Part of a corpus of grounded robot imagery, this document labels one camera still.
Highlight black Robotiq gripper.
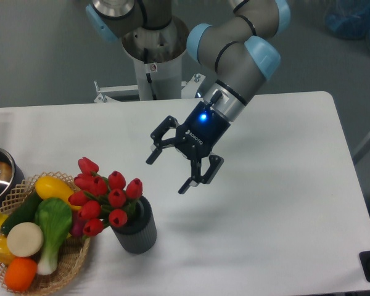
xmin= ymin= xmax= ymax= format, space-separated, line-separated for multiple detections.
xmin=146 ymin=101 xmax=231 ymax=194

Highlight red tulip bouquet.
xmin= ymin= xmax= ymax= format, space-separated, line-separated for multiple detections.
xmin=68 ymin=157 xmax=143 ymax=238

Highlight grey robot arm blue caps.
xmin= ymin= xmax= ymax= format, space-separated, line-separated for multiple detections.
xmin=86 ymin=1 xmax=290 ymax=194

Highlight dark grey ribbed vase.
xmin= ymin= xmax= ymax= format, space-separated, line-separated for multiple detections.
xmin=111 ymin=196 xmax=157 ymax=254

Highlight red radish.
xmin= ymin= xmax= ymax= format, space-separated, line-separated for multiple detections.
xmin=69 ymin=212 xmax=87 ymax=237

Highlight yellow squash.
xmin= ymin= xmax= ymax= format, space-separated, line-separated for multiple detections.
xmin=35 ymin=176 xmax=81 ymax=211

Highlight green bok choy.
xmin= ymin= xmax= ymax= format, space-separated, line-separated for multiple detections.
xmin=35 ymin=197 xmax=72 ymax=276

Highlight woven wicker basket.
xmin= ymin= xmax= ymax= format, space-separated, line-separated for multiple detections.
xmin=0 ymin=172 xmax=90 ymax=295

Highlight green cucumber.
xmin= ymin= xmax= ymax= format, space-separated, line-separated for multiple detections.
xmin=0 ymin=191 xmax=43 ymax=236

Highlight cream round bun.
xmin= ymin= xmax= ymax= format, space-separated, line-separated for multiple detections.
xmin=7 ymin=222 xmax=44 ymax=257

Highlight blue plastic bag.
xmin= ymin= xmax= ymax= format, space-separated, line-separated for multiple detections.
xmin=323 ymin=1 xmax=370 ymax=50

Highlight orange fruit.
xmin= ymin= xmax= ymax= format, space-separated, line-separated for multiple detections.
xmin=4 ymin=257 xmax=37 ymax=292

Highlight yellow bell pepper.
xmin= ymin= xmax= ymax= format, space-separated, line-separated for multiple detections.
xmin=0 ymin=235 xmax=15 ymax=265

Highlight white metal base frame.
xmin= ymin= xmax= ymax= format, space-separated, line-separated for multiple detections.
xmin=93 ymin=73 xmax=210 ymax=104

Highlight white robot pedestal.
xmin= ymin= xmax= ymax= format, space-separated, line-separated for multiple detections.
xmin=121 ymin=16 xmax=189 ymax=101

